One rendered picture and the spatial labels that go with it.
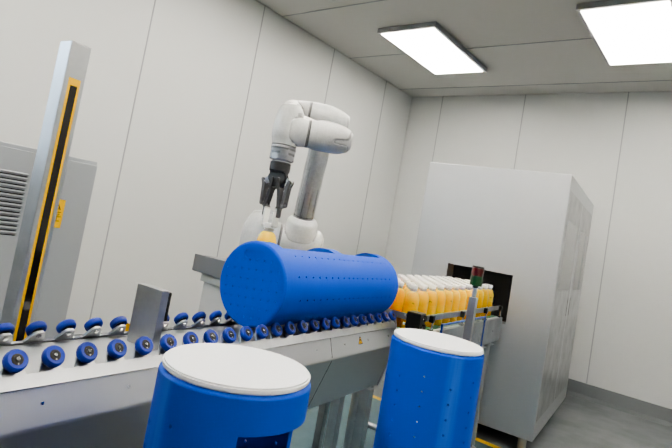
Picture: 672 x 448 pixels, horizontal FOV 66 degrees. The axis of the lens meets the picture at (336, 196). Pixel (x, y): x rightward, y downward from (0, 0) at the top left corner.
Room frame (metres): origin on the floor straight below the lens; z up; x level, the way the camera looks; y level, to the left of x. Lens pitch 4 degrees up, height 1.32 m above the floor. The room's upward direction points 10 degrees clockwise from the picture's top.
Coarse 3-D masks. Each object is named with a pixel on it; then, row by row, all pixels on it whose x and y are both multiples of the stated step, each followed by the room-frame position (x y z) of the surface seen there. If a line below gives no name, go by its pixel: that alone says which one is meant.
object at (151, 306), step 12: (144, 288) 1.40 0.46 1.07; (156, 288) 1.39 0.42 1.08; (144, 300) 1.40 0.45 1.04; (156, 300) 1.37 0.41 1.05; (168, 300) 1.39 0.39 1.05; (132, 312) 1.42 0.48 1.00; (144, 312) 1.39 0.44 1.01; (156, 312) 1.37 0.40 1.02; (132, 324) 1.41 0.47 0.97; (144, 324) 1.39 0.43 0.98; (156, 324) 1.37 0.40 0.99; (132, 336) 1.41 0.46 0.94; (156, 336) 1.37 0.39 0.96; (156, 348) 1.38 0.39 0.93
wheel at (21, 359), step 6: (6, 354) 1.01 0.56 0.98; (12, 354) 1.02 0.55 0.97; (18, 354) 1.02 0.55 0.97; (24, 354) 1.03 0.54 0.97; (6, 360) 1.00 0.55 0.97; (12, 360) 1.01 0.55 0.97; (18, 360) 1.02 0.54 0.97; (24, 360) 1.03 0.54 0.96; (6, 366) 1.00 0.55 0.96; (12, 366) 1.01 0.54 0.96; (18, 366) 1.01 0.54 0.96; (24, 366) 1.02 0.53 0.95; (12, 372) 1.01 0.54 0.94; (18, 372) 1.02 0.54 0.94
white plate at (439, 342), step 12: (396, 336) 1.61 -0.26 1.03; (408, 336) 1.60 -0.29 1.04; (420, 336) 1.64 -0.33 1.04; (432, 336) 1.68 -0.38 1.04; (444, 336) 1.72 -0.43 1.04; (432, 348) 1.51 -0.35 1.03; (444, 348) 1.51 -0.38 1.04; (456, 348) 1.55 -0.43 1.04; (468, 348) 1.58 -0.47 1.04; (480, 348) 1.62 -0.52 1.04
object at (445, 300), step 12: (444, 288) 3.07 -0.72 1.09; (456, 288) 3.11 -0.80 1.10; (468, 288) 3.32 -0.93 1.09; (480, 288) 3.54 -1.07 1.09; (432, 300) 2.75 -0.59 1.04; (444, 300) 2.87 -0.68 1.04; (456, 300) 3.09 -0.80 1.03; (468, 300) 3.31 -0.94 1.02; (480, 300) 3.53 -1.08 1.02; (492, 300) 3.76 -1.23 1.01; (432, 312) 2.76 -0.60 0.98; (444, 312) 2.98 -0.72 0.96
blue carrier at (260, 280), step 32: (256, 256) 1.74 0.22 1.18; (288, 256) 1.73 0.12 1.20; (320, 256) 1.92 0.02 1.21; (352, 256) 2.16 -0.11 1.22; (224, 288) 1.79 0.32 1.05; (256, 288) 1.72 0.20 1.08; (288, 288) 1.67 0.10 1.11; (320, 288) 1.84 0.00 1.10; (352, 288) 2.03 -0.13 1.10; (384, 288) 2.28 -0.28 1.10; (256, 320) 1.71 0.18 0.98; (288, 320) 1.78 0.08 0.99
